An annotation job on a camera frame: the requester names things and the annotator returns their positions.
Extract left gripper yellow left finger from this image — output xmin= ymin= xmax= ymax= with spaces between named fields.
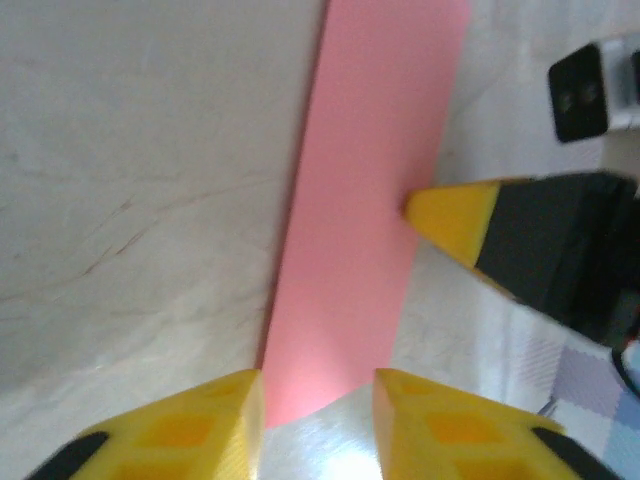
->
xmin=29 ymin=368 xmax=266 ymax=480

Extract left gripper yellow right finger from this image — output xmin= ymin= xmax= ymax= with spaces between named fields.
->
xmin=372 ymin=368 xmax=609 ymax=480

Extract pink paper sheet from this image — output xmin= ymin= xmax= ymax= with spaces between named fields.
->
xmin=254 ymin=0 xmax=472 ymax=431

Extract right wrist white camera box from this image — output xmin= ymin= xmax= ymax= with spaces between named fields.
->
xmin=547 ymin=37 xmax=640 ymax=144

